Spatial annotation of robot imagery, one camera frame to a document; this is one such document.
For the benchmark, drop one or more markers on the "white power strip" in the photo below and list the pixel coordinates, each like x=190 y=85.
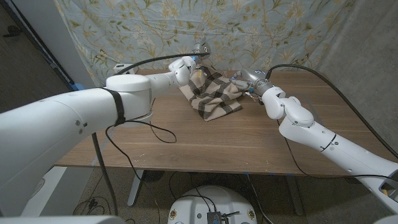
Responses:
x=119 y=67

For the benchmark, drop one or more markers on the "grey table leg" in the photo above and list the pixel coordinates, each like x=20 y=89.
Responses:
x=294 y=196

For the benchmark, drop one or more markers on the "white table leg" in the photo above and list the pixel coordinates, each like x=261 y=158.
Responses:
x=135 y=188

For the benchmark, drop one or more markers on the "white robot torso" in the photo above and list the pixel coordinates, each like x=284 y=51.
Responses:
x=211 y=202

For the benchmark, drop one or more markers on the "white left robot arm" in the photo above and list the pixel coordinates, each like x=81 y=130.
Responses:
x=46 y=133

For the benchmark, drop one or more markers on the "floral printed backdrop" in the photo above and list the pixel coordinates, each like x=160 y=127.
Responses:
x=280 y=31

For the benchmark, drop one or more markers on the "black round table foot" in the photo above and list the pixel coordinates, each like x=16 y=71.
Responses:
x=153 y=176

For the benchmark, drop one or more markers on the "beige plaid scarf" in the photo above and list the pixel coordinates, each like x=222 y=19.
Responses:
x=211 y=96

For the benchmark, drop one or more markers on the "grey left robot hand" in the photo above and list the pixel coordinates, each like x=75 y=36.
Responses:
x=202 y=48

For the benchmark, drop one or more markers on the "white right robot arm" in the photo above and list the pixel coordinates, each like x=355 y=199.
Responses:
x=326 y=143

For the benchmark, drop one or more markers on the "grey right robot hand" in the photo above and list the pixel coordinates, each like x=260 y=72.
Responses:
x=253 y=76

